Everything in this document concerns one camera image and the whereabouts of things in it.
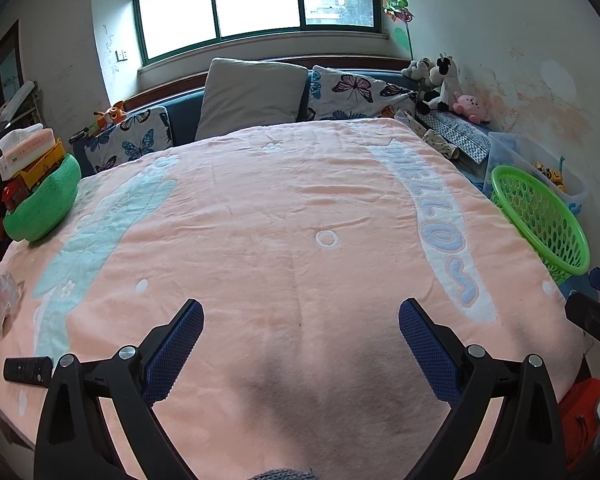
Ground colourful pinwheel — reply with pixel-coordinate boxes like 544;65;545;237
382;0;416;61

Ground small patterned garment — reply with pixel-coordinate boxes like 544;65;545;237
395;109;461;161

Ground green plastic basket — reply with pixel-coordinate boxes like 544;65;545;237
490;165;592;286

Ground clear storage box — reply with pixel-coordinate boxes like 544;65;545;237
485;132;591;216

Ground small clear plastic packet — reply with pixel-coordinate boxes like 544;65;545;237
0;272;22;337

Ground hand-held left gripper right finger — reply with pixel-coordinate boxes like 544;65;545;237
399;298;566;480

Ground red plastic box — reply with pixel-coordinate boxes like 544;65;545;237
559;379;600;468

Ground pink tissue box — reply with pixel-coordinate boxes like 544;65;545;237
0;124;56;180

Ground black and white patterned cloth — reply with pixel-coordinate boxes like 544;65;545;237
415;110;493;163

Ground orange plush toy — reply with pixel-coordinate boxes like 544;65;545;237
92;101;128;128

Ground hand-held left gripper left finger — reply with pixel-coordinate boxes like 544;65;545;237
34;298;204;480

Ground pink round plush toy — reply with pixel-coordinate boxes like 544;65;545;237
452;94;492;125

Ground black cylindrical device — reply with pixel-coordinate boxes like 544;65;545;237
4;356;53;387

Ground green framed window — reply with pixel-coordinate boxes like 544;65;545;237
130;0;385;68

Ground green plush cushion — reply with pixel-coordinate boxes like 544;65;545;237
2;152;82;242

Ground yellow and red toy truck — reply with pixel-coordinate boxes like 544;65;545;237
1;138;66;211

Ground grey pillow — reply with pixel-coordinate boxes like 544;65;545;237
194;57;309;141

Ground yellow toy vehicle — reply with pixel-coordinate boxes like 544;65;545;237
532;160;567;191

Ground spotted dog plush toy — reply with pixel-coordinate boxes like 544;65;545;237
401;58;436;81

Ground butterfly print pillow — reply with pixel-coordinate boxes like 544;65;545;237
307;65;418;122
72;105;175;177

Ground cow plush toy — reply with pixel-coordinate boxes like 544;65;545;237
420;52;460;113

